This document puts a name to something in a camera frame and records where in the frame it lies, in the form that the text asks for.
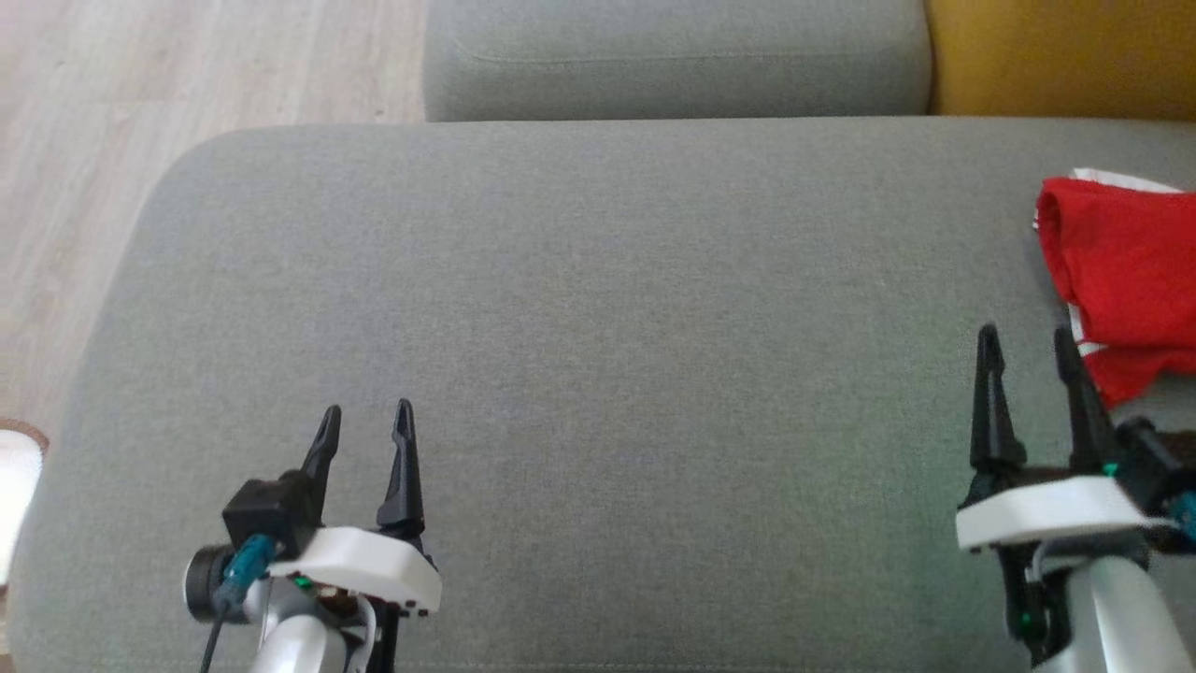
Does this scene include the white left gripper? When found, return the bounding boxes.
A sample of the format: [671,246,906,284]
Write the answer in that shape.
[265,398,443,619]

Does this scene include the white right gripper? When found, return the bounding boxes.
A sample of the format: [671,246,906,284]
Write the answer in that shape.
[954,323,1158,554]

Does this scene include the red shorts with white trim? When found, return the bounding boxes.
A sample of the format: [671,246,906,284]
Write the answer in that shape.
[1033,167,1196,410]

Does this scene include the grey sofa seat cushion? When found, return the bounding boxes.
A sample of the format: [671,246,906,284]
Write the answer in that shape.
[4,116,1196,673]

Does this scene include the white round object brown rim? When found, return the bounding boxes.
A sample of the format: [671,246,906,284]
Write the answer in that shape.
[0,418,50,592]

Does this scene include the yellow sofa cushion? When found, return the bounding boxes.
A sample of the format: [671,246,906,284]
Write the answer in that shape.
[924,0,1196,122]

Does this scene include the grey sofa back cushion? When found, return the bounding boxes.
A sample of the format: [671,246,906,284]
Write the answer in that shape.
[422,0,936,123]

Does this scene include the left cable with teal plug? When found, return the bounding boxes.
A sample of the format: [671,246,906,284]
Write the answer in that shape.
[199,534,278,673]

